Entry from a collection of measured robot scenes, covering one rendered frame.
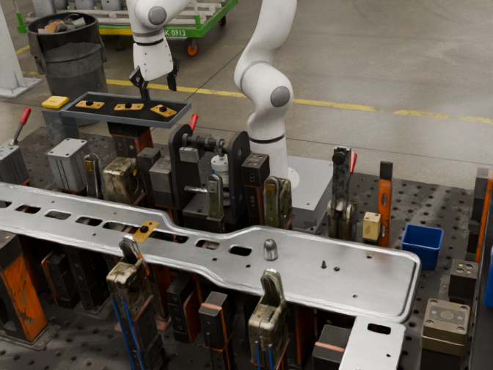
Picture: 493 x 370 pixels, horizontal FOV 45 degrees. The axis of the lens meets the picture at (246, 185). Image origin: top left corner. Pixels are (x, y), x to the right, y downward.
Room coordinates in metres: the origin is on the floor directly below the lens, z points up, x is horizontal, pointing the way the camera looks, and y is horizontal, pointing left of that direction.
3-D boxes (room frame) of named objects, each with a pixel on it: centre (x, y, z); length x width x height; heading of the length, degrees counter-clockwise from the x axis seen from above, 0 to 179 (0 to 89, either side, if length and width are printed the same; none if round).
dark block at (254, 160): (1.30, -0.03, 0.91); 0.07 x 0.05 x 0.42; 154
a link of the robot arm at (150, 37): (1.56, 0.22, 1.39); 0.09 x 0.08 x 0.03; 130
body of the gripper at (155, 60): (1.56, 0.22, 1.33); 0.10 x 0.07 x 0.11; 130
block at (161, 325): (1.22, 0.26, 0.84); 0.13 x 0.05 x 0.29; 154
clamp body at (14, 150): (1.61, 0.73, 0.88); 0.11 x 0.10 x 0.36; 154
